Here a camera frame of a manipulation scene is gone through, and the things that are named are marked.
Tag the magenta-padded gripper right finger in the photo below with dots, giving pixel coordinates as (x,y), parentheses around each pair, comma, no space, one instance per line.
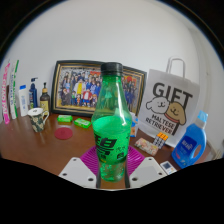
(146,171)

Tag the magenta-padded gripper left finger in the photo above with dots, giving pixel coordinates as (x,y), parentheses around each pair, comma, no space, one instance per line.
(78,171)

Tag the green plastic drink bottle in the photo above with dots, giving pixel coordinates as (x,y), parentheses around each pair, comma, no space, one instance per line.
(111,133)

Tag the white remote control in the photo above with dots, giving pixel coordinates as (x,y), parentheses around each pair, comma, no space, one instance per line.
(167,167)

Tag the small floral pouch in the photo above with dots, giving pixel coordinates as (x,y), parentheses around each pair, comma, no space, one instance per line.
(146,146)

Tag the puzzle cube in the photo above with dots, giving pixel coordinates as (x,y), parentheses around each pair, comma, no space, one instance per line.
(160,140)

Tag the flat round red coaster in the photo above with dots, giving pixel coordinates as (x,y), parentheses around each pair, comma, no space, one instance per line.
(63,133)

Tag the blue detergent bottle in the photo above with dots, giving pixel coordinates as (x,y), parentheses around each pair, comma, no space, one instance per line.
(190,146)

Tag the patterned ceramic mug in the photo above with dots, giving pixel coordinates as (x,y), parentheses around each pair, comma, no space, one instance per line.
(37,121)

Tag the white printed paper bag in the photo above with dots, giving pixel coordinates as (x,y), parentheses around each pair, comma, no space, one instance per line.
(166,103)

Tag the brown pump bottle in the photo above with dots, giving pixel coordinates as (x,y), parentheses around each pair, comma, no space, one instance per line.
(44,100)

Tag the framed group picture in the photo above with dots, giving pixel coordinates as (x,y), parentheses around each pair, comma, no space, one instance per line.
(76,88)

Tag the dark blue pump bottle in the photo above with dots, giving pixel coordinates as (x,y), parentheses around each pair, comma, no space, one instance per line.
(33,95)

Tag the white bottle with blue cap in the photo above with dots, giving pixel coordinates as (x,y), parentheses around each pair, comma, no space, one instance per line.
(23,101)

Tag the green and white long tube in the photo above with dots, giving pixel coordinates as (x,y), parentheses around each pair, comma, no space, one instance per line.
(13,93)

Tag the pink and white long tube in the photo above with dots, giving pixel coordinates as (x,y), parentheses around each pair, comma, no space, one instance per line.
(5,93)

